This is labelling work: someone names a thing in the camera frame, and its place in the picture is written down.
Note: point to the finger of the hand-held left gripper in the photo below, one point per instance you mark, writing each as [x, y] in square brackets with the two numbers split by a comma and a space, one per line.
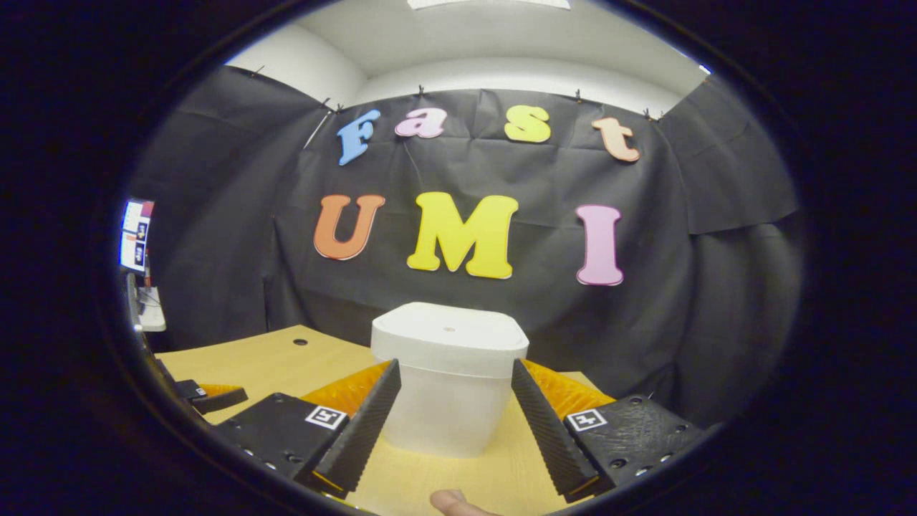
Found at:
[215, 401]

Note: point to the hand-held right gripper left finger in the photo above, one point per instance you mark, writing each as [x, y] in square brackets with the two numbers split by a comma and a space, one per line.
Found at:
[365, 430]

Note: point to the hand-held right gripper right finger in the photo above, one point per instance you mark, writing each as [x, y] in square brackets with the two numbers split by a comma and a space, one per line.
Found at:
[544, 430]

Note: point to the white desktop garbage bin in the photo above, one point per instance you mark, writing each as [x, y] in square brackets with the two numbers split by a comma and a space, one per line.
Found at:
[448, 373]

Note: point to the wooden desktop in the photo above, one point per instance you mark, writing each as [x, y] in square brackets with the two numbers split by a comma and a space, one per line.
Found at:
[258, 358]

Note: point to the black backdrop cloth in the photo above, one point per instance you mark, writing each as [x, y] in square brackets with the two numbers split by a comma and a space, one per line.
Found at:
[645, 322]

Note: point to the computer monitor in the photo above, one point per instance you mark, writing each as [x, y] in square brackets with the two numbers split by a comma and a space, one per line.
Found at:
[136, 236]

